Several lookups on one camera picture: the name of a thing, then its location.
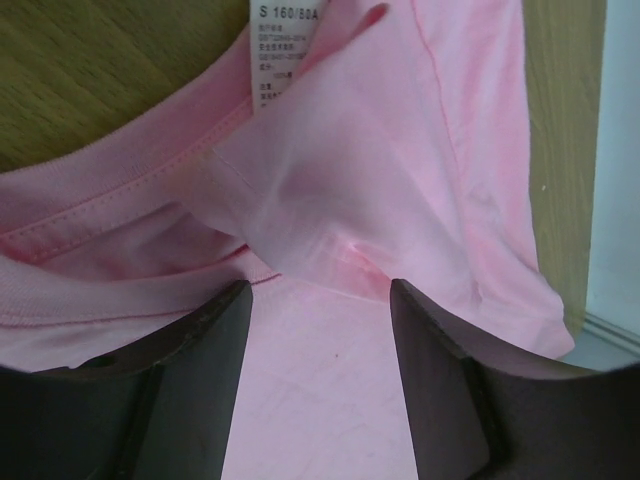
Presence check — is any pink t shirt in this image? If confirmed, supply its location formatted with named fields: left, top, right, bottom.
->
left=1, top=1, right=574, bottom=479

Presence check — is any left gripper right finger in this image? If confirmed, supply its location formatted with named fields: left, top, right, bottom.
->
left=390, top=279, right=639, bottom=479

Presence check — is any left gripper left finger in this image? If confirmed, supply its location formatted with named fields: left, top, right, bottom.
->
left=1, top=281, right=253, bottom=479

